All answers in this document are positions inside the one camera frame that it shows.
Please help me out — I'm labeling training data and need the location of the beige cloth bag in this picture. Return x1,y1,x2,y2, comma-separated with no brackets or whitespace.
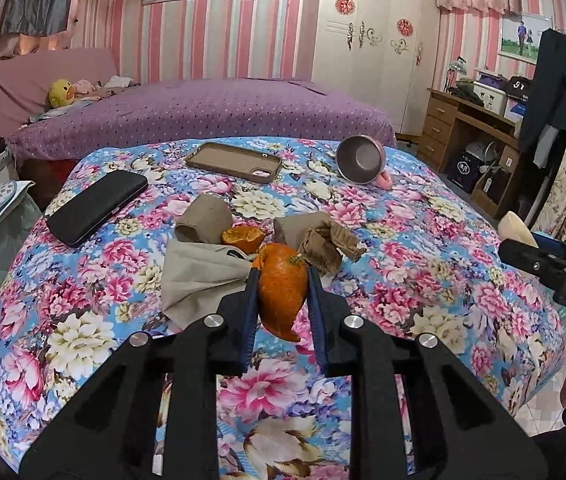
161,240,251,330

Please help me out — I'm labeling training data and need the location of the brown cardboard roll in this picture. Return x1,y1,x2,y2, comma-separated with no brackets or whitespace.
174,194,233,245

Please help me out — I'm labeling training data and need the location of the hanging black garment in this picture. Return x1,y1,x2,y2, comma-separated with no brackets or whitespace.
518,29,566,169

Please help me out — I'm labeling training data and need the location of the white storage box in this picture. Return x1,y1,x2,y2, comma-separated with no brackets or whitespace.
473,81,507,116

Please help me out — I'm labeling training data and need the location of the floral blue bed cover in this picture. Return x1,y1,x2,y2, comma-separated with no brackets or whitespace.
0,138,566,479

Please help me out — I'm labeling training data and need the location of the wooden desk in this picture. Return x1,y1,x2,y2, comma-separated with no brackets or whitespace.
417,90,520,220

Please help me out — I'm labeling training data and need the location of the black wallet case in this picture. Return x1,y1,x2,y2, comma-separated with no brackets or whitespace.
46,170,148,248

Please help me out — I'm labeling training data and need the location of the desk lamp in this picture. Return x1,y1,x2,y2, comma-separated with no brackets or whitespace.
443,56,467,92

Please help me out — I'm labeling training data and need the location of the pink metal mug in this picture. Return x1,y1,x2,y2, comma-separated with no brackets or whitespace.
335,134,392,191

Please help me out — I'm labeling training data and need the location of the small orange peel piece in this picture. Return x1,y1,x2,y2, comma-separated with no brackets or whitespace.
221,226,266,255

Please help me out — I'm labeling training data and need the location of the framed couple photo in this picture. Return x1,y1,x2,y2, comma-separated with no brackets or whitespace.
499,13,553,64

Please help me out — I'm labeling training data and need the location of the brown phone case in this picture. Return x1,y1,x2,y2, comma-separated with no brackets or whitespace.
185,142,283,184

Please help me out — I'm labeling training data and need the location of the white wardrobe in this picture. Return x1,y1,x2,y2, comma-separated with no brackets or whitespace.
312,0,440,134

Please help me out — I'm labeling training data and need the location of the purple dotted bed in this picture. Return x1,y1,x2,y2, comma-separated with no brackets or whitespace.
5,78,396,160

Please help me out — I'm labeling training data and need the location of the yellow duck plush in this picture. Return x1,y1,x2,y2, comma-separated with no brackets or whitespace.
48,79,76,108

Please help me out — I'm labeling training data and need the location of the pink headboard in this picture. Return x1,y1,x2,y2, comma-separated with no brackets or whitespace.
0,48,118,138

